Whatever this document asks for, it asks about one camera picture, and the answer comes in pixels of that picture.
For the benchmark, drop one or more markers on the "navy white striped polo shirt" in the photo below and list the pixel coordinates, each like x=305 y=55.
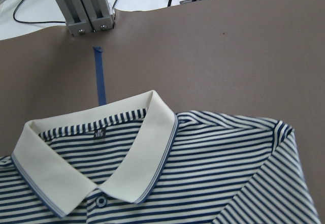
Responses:
x=136 y=161

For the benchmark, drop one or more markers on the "brown paper table cover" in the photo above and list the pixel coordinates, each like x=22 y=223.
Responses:
x=241 y=57

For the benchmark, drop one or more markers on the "aluminium frame post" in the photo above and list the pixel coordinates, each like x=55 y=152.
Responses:
x=86 y=16

